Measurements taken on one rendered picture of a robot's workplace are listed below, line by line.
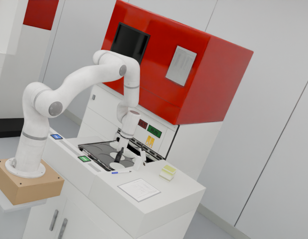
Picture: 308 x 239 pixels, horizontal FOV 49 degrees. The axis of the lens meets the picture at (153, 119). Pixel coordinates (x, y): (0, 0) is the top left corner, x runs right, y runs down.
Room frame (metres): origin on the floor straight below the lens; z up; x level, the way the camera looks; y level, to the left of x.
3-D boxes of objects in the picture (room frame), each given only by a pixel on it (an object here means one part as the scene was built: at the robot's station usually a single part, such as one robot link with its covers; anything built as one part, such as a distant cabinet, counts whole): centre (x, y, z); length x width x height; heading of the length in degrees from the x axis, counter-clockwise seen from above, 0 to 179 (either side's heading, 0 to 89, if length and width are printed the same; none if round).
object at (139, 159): (1.81, -0.01, 1.03); 0.06 x 0.04 x 0.13; 148
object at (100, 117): (2.33, 0.18, 1.02); 0.81 x 0.03 x 0.40; 58
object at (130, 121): (1.97, 0.13, 1.17); 0.09 x 0.08 x 0.13; 48
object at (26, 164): (1.47, 0.50, 1.01); 0.19 x 0.19 x 0.18
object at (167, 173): (1.83, -0.19, 1.00); 0.07 x 0.07 x 0.07; 73
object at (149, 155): (2.22, 0.04, 0.89); 0.44 x 0.02 x 0.10; 58
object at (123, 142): (1.97, 0.12, 1.03); 0.10 x 0.07 x 0.11; 11
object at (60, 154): (1.76, 0.39, 0.89); 0.55 x 0.09 x 0.14; 58
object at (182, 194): (1.74, -0.14, 0.89); 0.62 x 0.35 x 0.14; 148
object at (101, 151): (2.03, 0.14, 0.90); 0.34 x 0.34 x 0.01; 58
